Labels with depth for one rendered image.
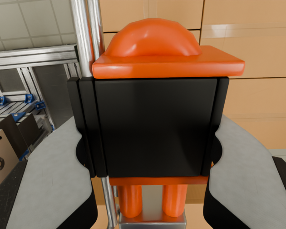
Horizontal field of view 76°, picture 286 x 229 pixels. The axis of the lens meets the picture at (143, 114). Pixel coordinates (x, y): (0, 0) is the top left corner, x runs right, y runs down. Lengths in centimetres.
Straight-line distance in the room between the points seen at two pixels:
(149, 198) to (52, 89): 117
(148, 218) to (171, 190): 4
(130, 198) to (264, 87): 88
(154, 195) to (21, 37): 144
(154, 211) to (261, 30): 81
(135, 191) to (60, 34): 132
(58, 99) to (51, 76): 16
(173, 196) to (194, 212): 28
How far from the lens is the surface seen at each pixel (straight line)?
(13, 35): 157
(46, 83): 131
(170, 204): 18
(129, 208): 18
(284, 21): 94
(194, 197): 44
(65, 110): 135
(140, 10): 77
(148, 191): 21
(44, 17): 145
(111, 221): 18
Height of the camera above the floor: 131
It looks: 61 degrees down
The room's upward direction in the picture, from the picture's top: 179 degrees clockwise
